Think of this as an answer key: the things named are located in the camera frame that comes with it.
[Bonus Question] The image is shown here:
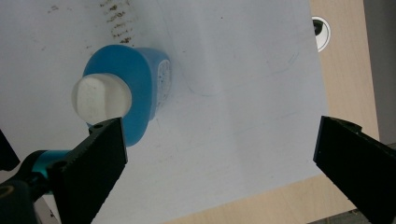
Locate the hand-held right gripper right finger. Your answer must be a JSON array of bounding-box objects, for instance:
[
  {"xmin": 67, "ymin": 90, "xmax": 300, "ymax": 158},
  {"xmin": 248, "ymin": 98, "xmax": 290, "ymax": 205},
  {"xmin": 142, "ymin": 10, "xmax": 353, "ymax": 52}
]
[{"xmin": 313, "ymin": 115, "xmax": 396, "ymax": 224}]

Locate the white paper sheet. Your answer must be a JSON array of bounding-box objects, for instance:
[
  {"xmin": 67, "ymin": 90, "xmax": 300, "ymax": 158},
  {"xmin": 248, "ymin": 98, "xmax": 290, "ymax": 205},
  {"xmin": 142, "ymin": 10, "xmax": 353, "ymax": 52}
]
[{"xmin": 0, "ymin": 0, "xmax": 330, "ymax": 224}]

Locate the round white cable grommet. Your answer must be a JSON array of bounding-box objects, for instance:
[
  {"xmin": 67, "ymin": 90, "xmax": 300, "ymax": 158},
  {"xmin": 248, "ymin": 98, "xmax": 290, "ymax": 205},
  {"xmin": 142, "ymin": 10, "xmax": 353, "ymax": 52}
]
[{"xmin": 311, "ymin": 16, "xmax": 332, "ymax": 53}]

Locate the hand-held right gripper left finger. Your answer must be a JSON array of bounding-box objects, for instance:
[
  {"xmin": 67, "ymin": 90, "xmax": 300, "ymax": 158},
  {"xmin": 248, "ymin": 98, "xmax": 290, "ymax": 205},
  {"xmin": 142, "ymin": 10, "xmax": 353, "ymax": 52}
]
[{"xmin": 46, "ymin": 117, "xmax": 129, "ymax": 224}]

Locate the blue bottle with white cap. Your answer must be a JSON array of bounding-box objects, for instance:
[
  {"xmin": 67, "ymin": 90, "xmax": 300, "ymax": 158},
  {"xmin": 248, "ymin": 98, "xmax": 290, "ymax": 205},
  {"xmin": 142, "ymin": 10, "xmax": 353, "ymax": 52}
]
[{"xmin": 70, "ymin": 44, "xmax": 173, "ymax": 147}]

